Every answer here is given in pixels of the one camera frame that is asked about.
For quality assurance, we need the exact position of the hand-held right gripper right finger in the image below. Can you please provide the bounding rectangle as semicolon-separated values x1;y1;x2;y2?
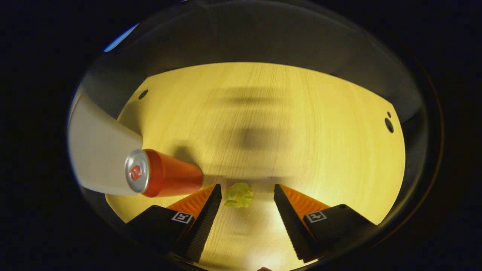
274;184;377;263

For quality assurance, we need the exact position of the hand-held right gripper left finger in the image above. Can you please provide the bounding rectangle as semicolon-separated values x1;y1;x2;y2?
126;184;223;263

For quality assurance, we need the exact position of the yellow paper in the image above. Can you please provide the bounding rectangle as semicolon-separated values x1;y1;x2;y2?
224;182;254;209

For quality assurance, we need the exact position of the orange pop can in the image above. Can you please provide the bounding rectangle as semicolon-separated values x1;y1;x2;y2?
125;149;204;198

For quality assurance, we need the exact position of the white desktop garbage bin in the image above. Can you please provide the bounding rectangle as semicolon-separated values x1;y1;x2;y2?
68;88;143;196

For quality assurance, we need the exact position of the wooden desktop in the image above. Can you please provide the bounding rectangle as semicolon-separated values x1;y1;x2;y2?
105;62;406;271

